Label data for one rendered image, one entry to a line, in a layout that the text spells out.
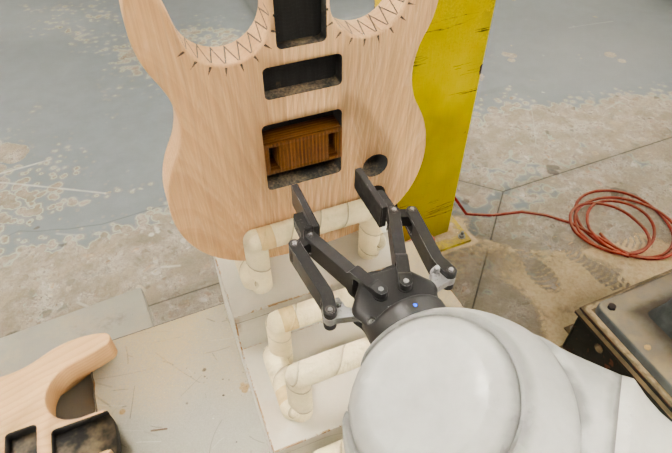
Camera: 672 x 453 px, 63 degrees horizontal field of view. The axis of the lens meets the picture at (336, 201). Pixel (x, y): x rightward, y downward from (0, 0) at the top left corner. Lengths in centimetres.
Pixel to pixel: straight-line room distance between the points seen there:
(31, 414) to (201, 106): 52
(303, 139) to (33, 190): 234
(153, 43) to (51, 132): 272
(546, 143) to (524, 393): 283
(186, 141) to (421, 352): 45
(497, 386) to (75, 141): 300
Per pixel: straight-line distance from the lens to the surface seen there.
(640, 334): 194
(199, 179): 66
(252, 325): 80
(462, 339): 22
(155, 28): 56
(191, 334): 98
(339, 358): 69
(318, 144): 68
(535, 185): 274
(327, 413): 78
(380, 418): 23
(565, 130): 316
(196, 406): 91
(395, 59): 66
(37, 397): 93
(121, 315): 108
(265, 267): 75
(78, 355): 94
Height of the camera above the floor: 173
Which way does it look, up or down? 44 degrees down
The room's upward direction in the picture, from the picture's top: straight up
